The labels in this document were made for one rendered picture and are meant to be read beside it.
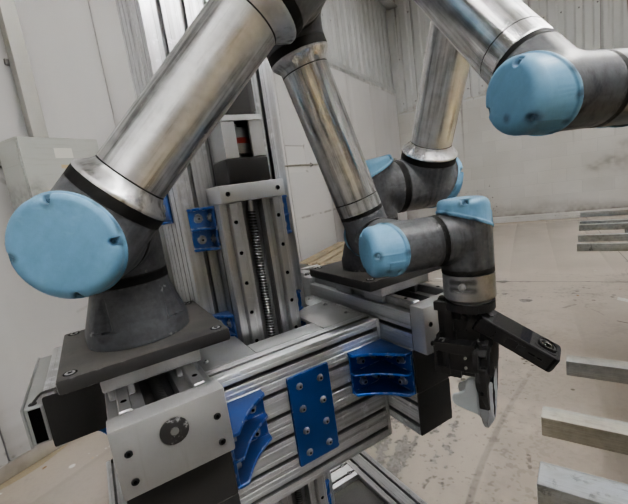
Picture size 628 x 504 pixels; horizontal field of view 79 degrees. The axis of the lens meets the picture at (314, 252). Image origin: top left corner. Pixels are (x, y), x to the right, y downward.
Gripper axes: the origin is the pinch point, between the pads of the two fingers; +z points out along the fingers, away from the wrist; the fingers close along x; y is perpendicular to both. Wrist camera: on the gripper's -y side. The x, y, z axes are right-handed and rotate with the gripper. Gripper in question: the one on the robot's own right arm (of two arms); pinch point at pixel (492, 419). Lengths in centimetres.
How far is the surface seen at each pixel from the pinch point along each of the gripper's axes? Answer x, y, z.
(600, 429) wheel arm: 1.2, -13.7, -3.1
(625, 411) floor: -149, -26, 83
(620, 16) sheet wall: -779, -58, -236
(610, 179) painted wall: -775, -45, 19
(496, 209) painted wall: -755, 132, 55
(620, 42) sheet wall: -779, -58, -197
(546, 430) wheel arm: 1.3, -7.5, -1.2
